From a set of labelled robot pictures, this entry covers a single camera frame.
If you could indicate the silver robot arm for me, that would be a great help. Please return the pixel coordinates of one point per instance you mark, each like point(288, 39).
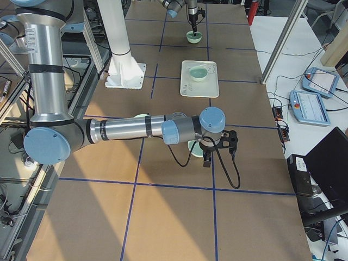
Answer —
point(173, 7)
point(57, 131)

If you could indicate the aluminium frame post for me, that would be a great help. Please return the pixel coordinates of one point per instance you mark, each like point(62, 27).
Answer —
point(291, 22)

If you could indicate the blue teach pendant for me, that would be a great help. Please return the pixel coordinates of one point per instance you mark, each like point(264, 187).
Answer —
point(320, 81)
point(308, 108)

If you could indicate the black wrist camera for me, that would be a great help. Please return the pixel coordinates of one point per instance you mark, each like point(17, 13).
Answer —
point(229, 140)

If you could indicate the black computer box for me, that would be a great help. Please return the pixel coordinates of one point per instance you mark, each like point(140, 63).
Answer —
point(299, 175)

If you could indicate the white camera mast with base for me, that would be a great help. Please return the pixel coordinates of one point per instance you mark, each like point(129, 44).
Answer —
point(124, 71)

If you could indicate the pale green bear tray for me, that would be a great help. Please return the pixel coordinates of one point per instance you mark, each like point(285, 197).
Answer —
point(208, 88)

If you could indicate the near blue teach pendant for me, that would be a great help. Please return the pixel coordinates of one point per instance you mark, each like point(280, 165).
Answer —
point(308, 108)

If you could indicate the green bowl on tray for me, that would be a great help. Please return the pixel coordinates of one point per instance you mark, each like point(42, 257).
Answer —
point(198, 73)

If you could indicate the far blue teach pendant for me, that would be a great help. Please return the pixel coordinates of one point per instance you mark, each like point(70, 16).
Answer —
point(320, 81)

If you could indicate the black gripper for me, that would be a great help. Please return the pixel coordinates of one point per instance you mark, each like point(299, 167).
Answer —
point(193, 19)
point(206, 150)

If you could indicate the red cylinder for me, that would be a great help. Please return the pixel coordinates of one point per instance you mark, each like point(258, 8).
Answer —
point(252, 11)

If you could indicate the green bowl with ice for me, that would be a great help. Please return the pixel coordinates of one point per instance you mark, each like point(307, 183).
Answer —
point(141, 115)

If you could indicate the black laptop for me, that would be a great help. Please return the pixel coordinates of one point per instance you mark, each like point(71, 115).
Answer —
point(327, 164)

